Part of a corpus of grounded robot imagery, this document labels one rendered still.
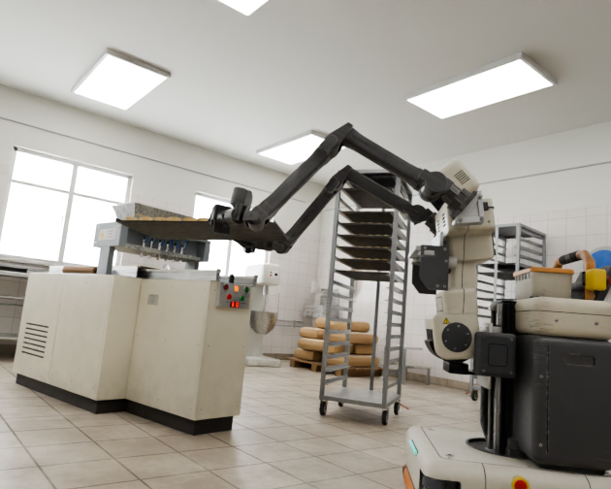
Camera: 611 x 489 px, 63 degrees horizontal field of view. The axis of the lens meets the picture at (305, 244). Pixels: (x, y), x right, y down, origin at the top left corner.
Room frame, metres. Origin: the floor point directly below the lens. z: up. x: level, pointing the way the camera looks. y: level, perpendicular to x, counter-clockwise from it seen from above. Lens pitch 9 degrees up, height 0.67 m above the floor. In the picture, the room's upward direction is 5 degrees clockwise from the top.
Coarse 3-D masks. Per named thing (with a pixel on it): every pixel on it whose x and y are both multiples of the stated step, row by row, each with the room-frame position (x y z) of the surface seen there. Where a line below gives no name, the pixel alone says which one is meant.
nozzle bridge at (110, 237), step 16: (96, 224) 3.27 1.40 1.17; (112, 224) 3.14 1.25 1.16; (96, 240) 3.25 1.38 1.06; (112, 240) 3.13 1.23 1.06; (128, 240) 3.21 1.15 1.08; (176, 240) 3.48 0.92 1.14; (192, 240) 3.51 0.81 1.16; (112, 256) 3.15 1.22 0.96; (160, 256) 3.52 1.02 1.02; (176, 256) 3.44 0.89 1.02; (192, 256) 3.54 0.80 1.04; (208, 256) 3.61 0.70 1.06
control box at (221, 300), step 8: (216, 288) 2.80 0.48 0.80; (232, 288) 2.85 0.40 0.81; (240, 288) 2.90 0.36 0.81; (248, 288) 2.95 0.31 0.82; (216, 296) 2.80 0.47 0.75; (224, 296) 2.81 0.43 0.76; (232, 296) 2.86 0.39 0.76; (240, 296) 2.90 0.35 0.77; (248, 296) 2.96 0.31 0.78; (216, 304) 2.79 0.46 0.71; (224, 304) 2.82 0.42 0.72; (240, 304) 2.91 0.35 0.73; (248, 304) 2.96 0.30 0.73
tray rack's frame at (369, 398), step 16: (368, 176) 3.74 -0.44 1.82; (352, 304) 4.24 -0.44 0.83; (400, 352) 4.07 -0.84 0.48; (400, 368) 4.07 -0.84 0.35; (400, 384) 4.07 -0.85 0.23; (320, 400) 3.71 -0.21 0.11; (336, 400) 3.62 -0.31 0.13; (352, 400) 3.57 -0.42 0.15; (368, 400) 3.62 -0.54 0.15; (400, 400) 3.98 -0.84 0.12
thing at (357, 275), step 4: (340, 272) 3.66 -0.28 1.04; (344, 272) 3.64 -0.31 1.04; (348, 272) 3.63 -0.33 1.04; (352, 272) 3.62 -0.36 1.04; (356, 272) 3.61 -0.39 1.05; (360, 272) 3.60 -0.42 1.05; (364, 272) 3.59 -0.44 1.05; (368, 272) 3.58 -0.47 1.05; (372, 272) 3.57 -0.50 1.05; (376, 272) 3.56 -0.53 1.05; (348, 276) 3.91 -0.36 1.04; (352, 276) 3.88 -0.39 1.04; (356, 276) 3.85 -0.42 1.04; (360, 276) 3.82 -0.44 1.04; (364, 276) 3.79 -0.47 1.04; (368, 276) 3.76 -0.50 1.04; (372, 276) 3.73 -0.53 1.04; (376, 276) 3.70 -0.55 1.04; (380, 276) 3.68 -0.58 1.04; (384, 276) 3.65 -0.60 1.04; (368, 280) 4.19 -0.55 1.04; (372, 280) 4.14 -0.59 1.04; (376, 280) 4.11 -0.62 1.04; (380, 280) 4.08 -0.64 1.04; (384, 280) 4.05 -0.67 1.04; (388, 280) 4.02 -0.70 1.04; (396, 280) 3.95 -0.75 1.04
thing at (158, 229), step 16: (128, 224) 1.88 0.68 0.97; (144, 224) 1.87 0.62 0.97; (160, 224) 1.86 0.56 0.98; (176, 224) 1.85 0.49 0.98; (192, 224) 1.84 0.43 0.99; (208, 224) 1.83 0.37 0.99; (240, 224) 1.81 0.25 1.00; (272, 224) 1.79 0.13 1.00; (224, 240) 2.18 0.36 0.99; (240, 240) 2.17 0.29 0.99; (256, 240) 2.15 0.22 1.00; (272, 240) 2.14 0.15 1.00
